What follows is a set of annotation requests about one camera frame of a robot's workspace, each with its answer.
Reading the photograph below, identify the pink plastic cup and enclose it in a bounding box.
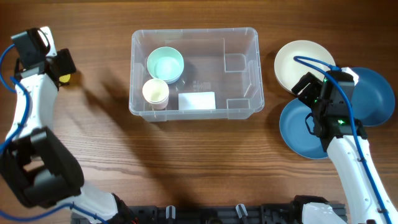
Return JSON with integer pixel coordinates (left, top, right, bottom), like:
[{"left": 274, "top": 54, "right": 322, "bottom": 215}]
[{"left": 150, "top": 101, "right": 168, "bottom": 110}]

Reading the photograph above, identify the mint green bowl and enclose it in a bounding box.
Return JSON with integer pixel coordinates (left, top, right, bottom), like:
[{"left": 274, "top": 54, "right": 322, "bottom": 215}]
[{"left": 146, "top": 47, "right": 185, "bottom": 81}]

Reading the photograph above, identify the cream plate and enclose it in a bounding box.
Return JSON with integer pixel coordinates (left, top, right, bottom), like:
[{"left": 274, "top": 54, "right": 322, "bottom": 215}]
[{"left": 274, "top": 40, "right": 335, "bottom": 93}]

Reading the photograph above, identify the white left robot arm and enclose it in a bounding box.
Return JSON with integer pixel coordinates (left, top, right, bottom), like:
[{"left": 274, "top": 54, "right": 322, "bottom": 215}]
[{"left": 1, "top": 49, "right": 139, "bottom": 223}]

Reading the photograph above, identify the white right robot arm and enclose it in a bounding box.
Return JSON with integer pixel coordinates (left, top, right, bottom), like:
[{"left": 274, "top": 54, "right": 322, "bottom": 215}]
[{"left": 292, "top": 70, "right": 397, "bottom": 223}]

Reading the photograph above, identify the clear plastic storage bin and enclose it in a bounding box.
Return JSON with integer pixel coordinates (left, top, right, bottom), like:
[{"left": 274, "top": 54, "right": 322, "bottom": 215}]
[{"left": 129, "top": 27, "right": 265, "bottom": 122}]

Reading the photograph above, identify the yellow plastic cup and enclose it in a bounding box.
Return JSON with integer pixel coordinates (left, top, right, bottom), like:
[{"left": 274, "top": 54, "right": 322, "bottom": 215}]
[{"left": 59, "top": 74, "right": 71, "bottom": 83}]

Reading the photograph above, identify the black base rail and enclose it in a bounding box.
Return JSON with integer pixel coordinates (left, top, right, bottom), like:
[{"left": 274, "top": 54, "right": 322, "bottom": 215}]
[{"left": 70, "top": 203, "right": 348, "bottom": 224}]

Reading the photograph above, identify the cream plastic cup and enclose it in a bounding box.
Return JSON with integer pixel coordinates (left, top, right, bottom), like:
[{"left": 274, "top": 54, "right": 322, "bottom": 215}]
[{"left": 142, "top": 78, "right": 169, "bottom": 103}]

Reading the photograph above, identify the blue plate front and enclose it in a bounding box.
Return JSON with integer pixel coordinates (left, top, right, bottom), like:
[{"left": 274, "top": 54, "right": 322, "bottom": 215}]
[{"left": 279, "top": 98, "right": 328, "bottom": 159}]

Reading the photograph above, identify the dark blue plate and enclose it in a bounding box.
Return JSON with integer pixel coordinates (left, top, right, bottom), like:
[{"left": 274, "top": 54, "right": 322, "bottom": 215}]
[{"left": 351, "top": 67, "right": 396, "bottom": 126}]

